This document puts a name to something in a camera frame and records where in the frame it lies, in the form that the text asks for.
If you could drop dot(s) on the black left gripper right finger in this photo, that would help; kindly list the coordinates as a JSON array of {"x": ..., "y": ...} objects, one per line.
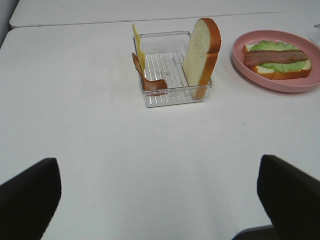
[{"x": 290, "y": 198}]

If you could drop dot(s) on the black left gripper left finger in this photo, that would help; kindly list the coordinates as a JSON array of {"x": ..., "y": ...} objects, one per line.
[{"x": 29, "y": 200}]

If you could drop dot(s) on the bread slice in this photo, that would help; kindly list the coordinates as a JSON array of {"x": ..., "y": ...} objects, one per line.
[
  {"x": 201, "y": 56},
  {"x": 285, "y": 73}
]

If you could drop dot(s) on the bacon strip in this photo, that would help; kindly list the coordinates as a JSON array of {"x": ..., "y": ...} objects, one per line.
[
  {"x": 147, "y": 85},
  {"x": 258, "y": 57}
]

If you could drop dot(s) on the green lettuce leaf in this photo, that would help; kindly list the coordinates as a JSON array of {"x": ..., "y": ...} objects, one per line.
[{"x": 282, "y": 66}]

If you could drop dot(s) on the yellow cheese slice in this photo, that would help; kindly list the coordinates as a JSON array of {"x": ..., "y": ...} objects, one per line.
[{"x": 140, "y": 54}]

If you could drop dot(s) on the pink round plate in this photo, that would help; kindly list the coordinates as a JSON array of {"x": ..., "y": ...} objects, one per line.
[{"x": 298, "y": 85}]

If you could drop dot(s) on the left clear plastic tray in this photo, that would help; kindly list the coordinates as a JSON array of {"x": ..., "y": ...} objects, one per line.
[{"x": 164, "y": 55}]

